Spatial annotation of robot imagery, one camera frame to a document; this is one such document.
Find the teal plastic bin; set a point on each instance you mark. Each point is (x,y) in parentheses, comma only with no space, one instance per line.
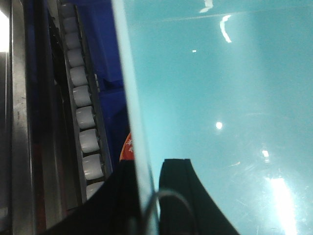
(227,84)

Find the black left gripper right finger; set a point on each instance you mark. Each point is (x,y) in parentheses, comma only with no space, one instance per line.
(199,215)

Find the red orange round label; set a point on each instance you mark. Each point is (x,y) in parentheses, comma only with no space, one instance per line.
(127,152)

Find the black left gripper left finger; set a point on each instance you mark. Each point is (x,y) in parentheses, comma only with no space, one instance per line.
(109,210)

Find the white roller track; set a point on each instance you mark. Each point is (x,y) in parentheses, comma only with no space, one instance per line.
(93,155)

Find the blue bin under rollers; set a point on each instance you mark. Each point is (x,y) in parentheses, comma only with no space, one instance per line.
(98,22)

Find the steel rack base frame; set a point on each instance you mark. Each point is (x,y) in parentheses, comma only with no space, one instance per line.
(39,179)

